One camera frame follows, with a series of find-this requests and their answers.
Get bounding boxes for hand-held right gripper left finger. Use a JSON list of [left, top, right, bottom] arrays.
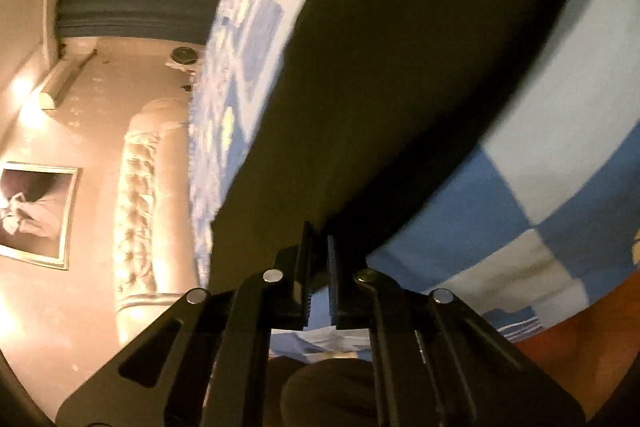
[[56, 221, 314, 427]]

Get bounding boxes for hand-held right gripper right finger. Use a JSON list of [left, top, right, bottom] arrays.
[[327, 234, 587, 427]]

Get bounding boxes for black pants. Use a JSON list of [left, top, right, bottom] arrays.
[[209, 0, 587, 295]]

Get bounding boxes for beige tufted headboard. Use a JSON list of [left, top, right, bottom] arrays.
[[114, 98, 202, 348]]

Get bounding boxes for blue printed bedsheet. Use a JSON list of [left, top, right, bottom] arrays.
[[189, 0, 640, 358]]

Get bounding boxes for beige moulding piece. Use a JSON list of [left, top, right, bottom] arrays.
[[37, 51, 99, 110]]

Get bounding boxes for round wall socket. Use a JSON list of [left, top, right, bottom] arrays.
[[169, 46, 202, 68]]

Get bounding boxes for wooden bed frame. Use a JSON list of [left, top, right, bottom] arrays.
[[514, 277, 640, 427]]

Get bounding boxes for framed wall picture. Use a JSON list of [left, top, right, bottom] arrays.
[[0, 161, 81, 271]]

